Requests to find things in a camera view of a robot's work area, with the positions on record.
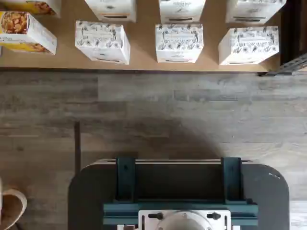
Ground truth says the brown wooden shelf board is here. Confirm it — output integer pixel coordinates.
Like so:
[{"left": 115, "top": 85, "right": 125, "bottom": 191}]
[{"left": 0, "top": 0, "right": 283, "bottom": 72}]

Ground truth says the white floral pantry box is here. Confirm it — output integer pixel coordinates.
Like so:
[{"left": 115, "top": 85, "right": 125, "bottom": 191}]
[
  {"left": 74, "top": 20, "right": 131, "bottom": 65},
  {"left": 158, "top": 0, "right": 206, "bottom": 24},
  {"left": 155, "top": 23, "right": 204, "bottom": 64},
  {"left": 225, "top": 0, "right": 287, "bottom": 24},
  {"left": 218, "top": 25, "right": 281, "bottom": 66},
  {"left": 84, "top": 0, "right": 137, "bottom": 23}
]

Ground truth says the white box with food picture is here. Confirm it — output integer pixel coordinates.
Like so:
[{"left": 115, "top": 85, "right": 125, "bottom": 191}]
[{"left": 0, "top": 11, "right": 58, "bottom": 55}]

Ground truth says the yellow snack box rear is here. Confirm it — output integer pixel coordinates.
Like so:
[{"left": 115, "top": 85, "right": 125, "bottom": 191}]
[{"left": 0, "top": 0, "right": 62, "bottom": 19}]

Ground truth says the black metal shelf rack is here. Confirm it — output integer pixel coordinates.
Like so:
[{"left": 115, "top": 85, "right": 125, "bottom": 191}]
[{"left": 258, "top": 0, "right": 307, "bottom": 77}]

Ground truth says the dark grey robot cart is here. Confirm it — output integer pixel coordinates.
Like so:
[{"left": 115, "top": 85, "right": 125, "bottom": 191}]
[{"left": 68, "top": 158, "right": 291, "bottom": 230}]

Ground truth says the teal metal cross beam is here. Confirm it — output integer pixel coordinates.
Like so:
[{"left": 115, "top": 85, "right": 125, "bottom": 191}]
[{"left": 103, "top": 199, "right": 259, "bottom": 220}]

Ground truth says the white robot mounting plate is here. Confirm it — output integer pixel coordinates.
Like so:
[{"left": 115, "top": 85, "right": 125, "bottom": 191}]
[{"left": 138, "top": 209, "right": 231, "bottom": 230}]

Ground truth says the teal metal upright bracket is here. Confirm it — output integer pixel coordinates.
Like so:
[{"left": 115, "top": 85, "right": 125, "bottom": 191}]
[
  {"left": 220, "top": 157, "right": 242, "bottom": 202},
  {"left": 116, "top": 157, "right": 137, "bottom": 202}
]

